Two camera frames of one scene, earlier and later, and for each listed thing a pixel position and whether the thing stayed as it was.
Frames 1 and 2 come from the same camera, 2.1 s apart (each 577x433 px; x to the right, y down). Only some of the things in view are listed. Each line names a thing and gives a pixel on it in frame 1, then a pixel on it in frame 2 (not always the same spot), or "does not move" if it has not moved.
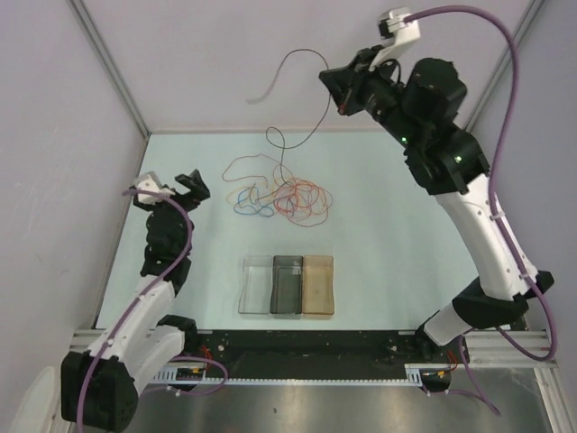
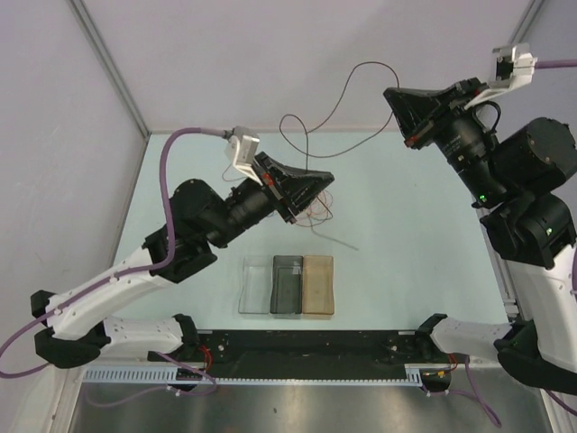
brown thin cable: [276, 129] -> [307, 133]
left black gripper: [192, 199] -> [297, 188]
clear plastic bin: [255, 295] does not move
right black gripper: [347, 82] -> [416, 109]
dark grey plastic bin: [287, 292] does not move
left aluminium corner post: [114, 74] does not move
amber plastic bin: [317, 285] does not move
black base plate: [315, 354] does not move
